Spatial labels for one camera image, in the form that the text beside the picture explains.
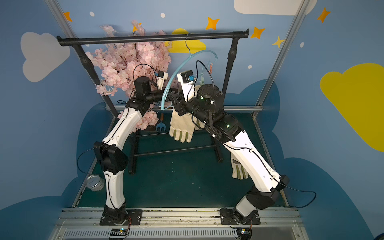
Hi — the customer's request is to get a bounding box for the pink cherry blossom tree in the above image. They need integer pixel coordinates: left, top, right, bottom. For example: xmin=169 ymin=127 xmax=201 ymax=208
xmin=85 ymin=20 xmax=181 ymax=133

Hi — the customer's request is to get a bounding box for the light blue wavy clip hanger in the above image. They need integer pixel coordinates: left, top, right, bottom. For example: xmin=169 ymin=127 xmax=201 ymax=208
xmin=160 ymin=32 xmax=219 ymax=111

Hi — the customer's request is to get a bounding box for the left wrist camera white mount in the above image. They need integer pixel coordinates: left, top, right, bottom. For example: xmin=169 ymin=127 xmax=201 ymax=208
xmin=156 ymin=71 xmax=168 ymax=90

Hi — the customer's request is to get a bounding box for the black garment rack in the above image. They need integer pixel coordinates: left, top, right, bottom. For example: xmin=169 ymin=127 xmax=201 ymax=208
xmin=57 ymin=29 xmax=250 ymax=175

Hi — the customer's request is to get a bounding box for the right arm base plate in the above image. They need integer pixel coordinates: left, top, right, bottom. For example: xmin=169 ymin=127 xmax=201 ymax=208
xmin=219 ymin=208 xmax=261 ymax=226

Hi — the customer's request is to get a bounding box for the blue small garden fork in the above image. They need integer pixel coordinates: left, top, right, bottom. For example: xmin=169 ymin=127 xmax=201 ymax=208
xmin=156 ymin=113 xmax=166 ymax=132

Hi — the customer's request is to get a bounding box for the beige glove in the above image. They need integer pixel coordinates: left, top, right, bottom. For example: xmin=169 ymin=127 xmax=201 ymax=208
xmin=231 ymin=155 xmax=249 ymax=180
xmin=169 ymin=110 xmax=204 ymax=143
xmin=192 ymin=85 xmax=204 ymax=101

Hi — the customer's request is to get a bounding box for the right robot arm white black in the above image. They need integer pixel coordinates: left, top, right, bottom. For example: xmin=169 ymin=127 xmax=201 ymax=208
xmin=165 ymin=84 xmax=290 ymax=218

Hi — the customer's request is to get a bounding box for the silver tin can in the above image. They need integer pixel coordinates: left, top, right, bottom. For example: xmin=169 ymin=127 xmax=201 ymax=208
xmin=85 ymin=175 xmax=105 ymax=192

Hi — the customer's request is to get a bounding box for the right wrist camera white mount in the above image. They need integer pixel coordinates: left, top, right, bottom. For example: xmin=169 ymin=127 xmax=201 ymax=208
xmin=177 ymin=70 xmax=195 ymax=102

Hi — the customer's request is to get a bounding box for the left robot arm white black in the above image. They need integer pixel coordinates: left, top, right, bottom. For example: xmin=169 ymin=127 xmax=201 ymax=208
xmin=94 ymin=77 xmax=163 ymax=226

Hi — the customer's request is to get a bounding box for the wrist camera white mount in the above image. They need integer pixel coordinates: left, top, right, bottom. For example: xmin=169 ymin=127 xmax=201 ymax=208
xmin=177 ymin=70 xmax=195 ymax=102
xmin=156 ymin=71 xmax=168 ymax=90

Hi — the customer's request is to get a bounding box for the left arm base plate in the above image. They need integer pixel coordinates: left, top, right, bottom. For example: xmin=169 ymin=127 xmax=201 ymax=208
xmin=100 ymin=209 xmax=143 ymax=226

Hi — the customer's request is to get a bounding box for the aluminium front rail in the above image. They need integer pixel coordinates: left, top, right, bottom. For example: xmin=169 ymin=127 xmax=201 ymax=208
xmin=49 ymin=208 xmax=309 ymax=240

